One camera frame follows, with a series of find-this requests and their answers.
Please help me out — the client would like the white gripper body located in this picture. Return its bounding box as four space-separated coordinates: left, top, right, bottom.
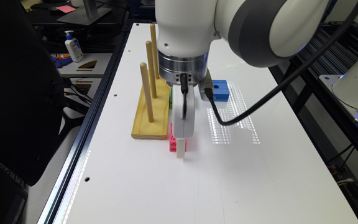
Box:
172 85 195 139

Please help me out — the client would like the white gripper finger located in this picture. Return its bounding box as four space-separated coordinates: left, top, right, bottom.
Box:
177 138 186 159

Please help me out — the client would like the pink cube block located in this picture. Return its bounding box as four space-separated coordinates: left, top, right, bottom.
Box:
169 123 177 152

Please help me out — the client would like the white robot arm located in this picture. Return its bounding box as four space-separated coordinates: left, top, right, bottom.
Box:
155 0 329 158

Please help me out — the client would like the green block with hole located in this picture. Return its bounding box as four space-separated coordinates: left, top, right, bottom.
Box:
169 88 173 110

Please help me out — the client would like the blue block with hole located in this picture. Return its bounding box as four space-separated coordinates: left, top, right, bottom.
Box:
213 80 229 102

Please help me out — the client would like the wooden peg base board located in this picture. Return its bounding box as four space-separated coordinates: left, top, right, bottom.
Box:
131 78 170 140

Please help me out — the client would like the front wooden peg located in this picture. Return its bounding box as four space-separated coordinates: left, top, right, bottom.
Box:
140 62 154 123

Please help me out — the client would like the wooden peg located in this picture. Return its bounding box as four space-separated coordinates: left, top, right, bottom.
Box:
140 62 154 123
145 40 157 98
150 23 160 80

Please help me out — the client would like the middle wooden peg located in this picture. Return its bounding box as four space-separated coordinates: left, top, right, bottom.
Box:
145 40 157 98

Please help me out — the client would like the rear wooden peg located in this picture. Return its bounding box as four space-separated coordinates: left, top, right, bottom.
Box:
150 23 160 80

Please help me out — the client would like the grey side table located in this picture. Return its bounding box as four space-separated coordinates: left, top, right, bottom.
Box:
51 53 112 78

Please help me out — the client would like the white lotion pump bottle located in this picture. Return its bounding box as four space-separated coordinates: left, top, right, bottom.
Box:
65 30 84 62

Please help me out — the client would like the silver monitor stand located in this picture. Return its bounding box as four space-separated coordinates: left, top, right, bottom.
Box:
57 0 111 26

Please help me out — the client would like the pink sticky note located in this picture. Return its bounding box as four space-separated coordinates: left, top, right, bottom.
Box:
57 5 76 14

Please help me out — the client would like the black office chair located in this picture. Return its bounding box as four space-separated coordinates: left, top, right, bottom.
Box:
0 0 65 223

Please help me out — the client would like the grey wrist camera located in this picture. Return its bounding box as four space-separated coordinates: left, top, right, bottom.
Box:
198 70 214 101

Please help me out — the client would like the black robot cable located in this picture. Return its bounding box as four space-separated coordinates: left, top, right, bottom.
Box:
204 0 358 127

